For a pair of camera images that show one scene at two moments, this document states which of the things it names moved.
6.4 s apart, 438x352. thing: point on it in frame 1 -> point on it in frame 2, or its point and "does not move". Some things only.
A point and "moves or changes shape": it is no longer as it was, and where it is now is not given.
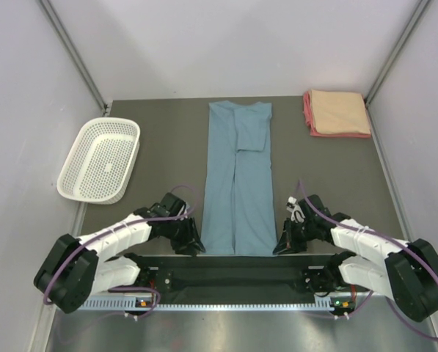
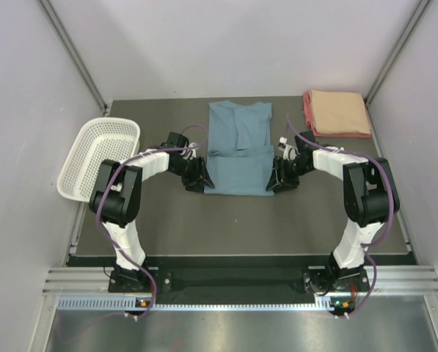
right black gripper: (287, 243) -> (284, 182)
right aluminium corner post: (398, 50) does not move
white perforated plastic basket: (98, 168) does not move
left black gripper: (190, 240) -> (197, 174)
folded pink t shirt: (309, 112) does not move
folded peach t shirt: (340, 112) does not move
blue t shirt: (238, 213) moves or changes shape
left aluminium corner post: (76, 56) does not move
